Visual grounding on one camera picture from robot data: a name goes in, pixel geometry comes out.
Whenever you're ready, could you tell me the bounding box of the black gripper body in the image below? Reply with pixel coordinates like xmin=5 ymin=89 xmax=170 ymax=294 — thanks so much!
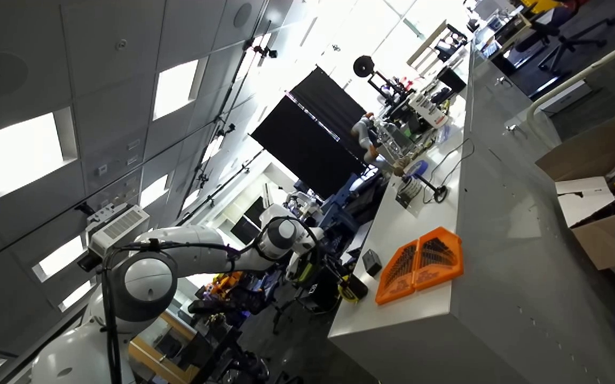
xmin=289 ymin=247 xmax=336 ymax=299

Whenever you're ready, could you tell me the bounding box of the yellow and black object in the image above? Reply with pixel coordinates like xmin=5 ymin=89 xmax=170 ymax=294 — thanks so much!
xmin=337 ymin=275 xmax=370 ymax=301

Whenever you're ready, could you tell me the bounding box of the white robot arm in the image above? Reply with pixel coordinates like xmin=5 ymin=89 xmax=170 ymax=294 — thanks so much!
xmin=31 ymin=216 xmax=324 ymax=384

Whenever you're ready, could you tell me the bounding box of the small black box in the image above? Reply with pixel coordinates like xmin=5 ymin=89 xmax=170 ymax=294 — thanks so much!
xmin=363 ymin=250 xmax=383 ymax=277

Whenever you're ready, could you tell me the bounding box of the orange plastic tray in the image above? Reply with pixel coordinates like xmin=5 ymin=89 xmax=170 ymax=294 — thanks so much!
xmin=377 ymin=227 xmax=464 ymax=305

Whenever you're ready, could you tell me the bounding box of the black monitor panel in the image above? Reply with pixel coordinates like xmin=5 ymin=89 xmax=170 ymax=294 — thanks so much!
xmin=253 ymin=67 xmax=365 ymax=199

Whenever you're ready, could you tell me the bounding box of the black desk stand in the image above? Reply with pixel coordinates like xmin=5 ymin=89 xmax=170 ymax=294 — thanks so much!
xmin=415 ymin=174 xmax=448 ymax=204

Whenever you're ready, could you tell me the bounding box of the white ceiling projector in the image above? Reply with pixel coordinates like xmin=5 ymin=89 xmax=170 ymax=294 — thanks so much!
xmin=81 ymin=202 xmax=150 ymax=258

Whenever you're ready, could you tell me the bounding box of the black filament spool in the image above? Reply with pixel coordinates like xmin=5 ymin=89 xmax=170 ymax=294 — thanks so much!
xmin=353 ymin=56 xmax=377 ymax=76

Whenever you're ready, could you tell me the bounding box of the cardboard box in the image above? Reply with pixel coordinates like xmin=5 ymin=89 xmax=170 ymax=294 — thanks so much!
xmin=538 ymin=117 xmax=615 ymax=273

